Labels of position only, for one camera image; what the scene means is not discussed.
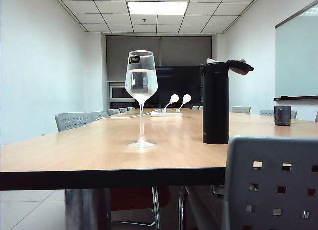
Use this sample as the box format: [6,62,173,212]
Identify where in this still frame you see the black thermos cup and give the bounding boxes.
[200,58,255,145]

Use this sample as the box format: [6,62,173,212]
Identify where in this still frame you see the clear stemmed wine glass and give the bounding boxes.
[125,50,158,149]

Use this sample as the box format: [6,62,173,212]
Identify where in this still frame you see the white power strip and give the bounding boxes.
[150,111,183,118]

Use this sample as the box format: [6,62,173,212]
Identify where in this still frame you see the black television screen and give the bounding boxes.
[144,65,201,105]

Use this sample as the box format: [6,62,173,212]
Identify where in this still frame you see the red chair with chrome legs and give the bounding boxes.
[110,187,171,230]

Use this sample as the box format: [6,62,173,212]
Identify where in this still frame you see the ceiling light panel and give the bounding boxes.
[126,1,189,16]

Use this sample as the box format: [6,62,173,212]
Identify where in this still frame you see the large grey perforated chair back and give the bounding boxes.
[223,135,318,230]

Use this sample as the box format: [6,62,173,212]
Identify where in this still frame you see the dark square pen holder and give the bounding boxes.
[274,105,292,126]

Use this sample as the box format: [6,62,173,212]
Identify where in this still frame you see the grey metal table leg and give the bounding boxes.
[64,189,111,230]

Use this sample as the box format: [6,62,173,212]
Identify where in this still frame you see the whiteboard marker tray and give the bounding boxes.
[273,95,318,101]

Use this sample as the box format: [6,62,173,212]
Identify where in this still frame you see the white power cable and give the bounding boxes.
[94,110,159,121]

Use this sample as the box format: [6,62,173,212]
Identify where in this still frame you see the grey wall cabinet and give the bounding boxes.
[108,81,204,109]

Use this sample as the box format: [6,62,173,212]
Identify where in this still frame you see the chrome frame chair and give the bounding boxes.
[178,185,226,230]

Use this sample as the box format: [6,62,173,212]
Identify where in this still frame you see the wall whiteboard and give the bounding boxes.
[274,0,318,99]

